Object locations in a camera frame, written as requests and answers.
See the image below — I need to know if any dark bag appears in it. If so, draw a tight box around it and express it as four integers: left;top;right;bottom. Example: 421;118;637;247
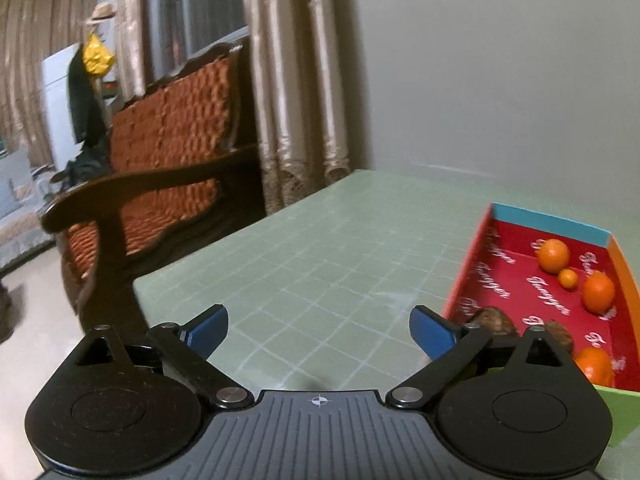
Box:
50;145;113;186

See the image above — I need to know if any dark object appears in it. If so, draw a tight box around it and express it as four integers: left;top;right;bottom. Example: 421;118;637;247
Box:
0;280;26;343

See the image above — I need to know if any brown pleated curtain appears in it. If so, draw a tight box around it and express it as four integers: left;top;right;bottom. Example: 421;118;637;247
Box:
0;0;101;171

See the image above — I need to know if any green grid table mat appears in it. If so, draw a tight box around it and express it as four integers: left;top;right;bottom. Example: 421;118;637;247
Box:
132;169;640;480

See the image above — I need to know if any beige satin curtain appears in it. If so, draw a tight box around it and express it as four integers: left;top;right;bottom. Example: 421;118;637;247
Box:
116;0;151;106
240;0;351;216

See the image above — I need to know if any sofa with pale cover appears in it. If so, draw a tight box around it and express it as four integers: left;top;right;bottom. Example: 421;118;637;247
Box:
0;145;56;271

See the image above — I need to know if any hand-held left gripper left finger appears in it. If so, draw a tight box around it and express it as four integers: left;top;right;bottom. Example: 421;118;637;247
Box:
42;304;253;411

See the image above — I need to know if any yellow bag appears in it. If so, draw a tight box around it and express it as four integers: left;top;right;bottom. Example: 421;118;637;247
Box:
82;32;116;78

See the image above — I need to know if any straw hat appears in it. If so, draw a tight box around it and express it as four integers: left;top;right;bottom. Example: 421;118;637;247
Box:
85;3;118;26

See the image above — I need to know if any orange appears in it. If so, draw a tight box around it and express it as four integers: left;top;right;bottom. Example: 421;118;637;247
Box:
537;239;571;274
574;347;615;387
581;270;616;315

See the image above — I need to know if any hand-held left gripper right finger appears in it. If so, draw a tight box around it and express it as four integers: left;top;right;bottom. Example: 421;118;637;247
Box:
385;305;596;411

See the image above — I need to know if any black coat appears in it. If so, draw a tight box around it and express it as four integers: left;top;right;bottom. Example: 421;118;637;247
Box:
66;52;108;146

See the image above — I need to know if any colourful cardboard box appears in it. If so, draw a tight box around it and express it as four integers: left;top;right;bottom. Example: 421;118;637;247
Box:
442;202;640;448

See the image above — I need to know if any wooden bench with orange cushion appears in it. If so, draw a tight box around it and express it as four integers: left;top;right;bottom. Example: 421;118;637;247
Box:
40;40;266;331

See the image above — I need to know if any dark water chestnut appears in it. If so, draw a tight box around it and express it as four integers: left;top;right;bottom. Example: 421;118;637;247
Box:
542;321;575;361
467;307;521;348

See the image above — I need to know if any white refrigerator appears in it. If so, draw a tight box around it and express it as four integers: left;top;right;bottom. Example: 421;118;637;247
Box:
41;44;81;171

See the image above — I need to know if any window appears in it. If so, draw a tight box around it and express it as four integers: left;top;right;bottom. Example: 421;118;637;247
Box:
145;0;251;81

